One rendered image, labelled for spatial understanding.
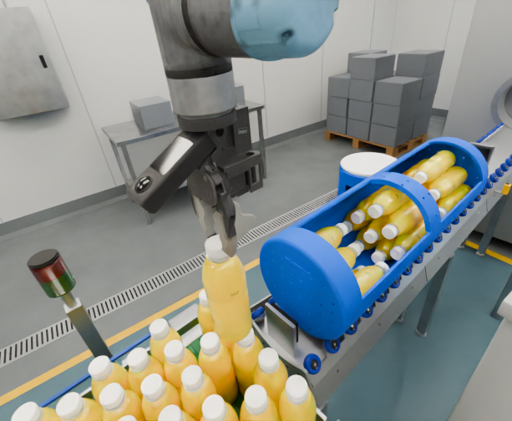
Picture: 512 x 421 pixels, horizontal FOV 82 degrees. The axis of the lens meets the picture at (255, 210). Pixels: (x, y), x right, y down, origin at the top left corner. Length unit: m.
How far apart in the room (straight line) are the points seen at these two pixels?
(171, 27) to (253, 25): 0.11
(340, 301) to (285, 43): 0.53
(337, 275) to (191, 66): 0.49
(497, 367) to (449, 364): 1.18
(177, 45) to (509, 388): 0.93
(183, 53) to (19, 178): 3.58
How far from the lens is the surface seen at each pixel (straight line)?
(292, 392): 0.60
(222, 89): 0.34
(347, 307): 0.68
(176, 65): 0.34
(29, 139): 3.75
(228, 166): 0.37
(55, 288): 0.83
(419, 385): 1.97
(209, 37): 0.29
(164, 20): 0.34
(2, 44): 3.45
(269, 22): 0.24
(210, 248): 0.45
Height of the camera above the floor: 1.65
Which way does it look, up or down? 32 degrees down
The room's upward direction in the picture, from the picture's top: 6 degrees counter-clockwise
